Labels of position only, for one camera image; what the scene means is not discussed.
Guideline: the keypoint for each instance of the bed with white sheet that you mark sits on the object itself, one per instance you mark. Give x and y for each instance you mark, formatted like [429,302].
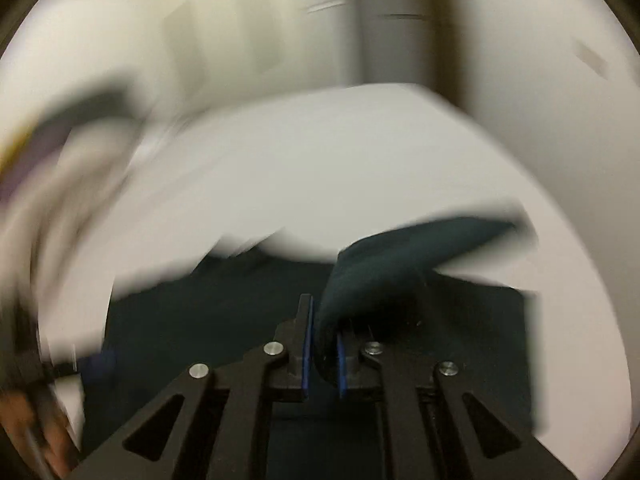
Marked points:
[325,170]

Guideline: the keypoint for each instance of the large beige pillow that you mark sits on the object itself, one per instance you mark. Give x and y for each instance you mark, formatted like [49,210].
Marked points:
[65,210]

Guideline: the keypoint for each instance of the white wardrobe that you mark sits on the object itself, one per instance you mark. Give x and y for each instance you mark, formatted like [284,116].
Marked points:
[225,35]

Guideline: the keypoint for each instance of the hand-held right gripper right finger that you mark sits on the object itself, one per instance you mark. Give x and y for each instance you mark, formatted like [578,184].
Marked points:
[342,365]

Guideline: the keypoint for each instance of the dark green sweater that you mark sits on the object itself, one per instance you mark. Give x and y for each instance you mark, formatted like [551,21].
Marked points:
[200,320]

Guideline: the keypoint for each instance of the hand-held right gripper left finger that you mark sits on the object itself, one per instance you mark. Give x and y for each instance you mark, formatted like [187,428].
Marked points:
[307,355]

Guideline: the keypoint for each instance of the purple cushion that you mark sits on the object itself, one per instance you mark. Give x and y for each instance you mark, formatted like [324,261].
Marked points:
[30,160]

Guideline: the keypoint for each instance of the person's left forearm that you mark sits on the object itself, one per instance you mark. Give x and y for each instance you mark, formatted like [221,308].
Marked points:
[30,435]

